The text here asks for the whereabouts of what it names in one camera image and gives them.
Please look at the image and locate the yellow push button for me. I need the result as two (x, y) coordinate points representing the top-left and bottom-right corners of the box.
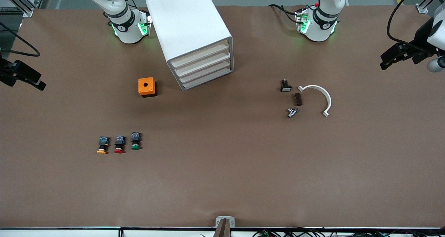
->
(96, 136), (111, 155)

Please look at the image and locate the red push button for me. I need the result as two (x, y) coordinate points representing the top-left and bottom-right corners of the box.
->
(114, 136), (127, 154)

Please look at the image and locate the white semicircular pipe clamp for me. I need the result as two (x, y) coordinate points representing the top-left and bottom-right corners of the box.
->
(298, 85), (332, 117)

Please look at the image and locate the orange box with hole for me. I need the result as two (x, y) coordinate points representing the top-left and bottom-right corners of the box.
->
(138, 77), (157, 98)

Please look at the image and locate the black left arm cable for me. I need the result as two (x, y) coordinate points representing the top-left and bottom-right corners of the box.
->
(387, 0), (423, 51)

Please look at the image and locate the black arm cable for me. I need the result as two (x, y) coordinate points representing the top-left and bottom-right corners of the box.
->
(0, 22), (40, 57)
(387, 0), (423, 51)

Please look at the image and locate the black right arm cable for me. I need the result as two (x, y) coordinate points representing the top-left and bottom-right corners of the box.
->
(0, 22), (40, 57)

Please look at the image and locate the aluminium frame profile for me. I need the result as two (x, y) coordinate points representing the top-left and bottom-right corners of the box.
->
(416, 0), (445, 14)
(0, 0), (47, 18)

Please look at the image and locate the black base cable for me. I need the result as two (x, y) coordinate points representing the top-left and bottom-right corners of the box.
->
(268, 4), (299, 22)

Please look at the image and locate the white table edge rail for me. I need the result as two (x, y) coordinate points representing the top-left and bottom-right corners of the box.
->
(0, 227), (445, 237)

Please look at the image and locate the tangled cable bundle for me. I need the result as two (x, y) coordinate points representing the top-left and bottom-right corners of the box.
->
(252, 228), (445, 237)

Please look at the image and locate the grey metal table bracket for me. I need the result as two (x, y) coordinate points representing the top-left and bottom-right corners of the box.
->
(215, 216), (235, 229)

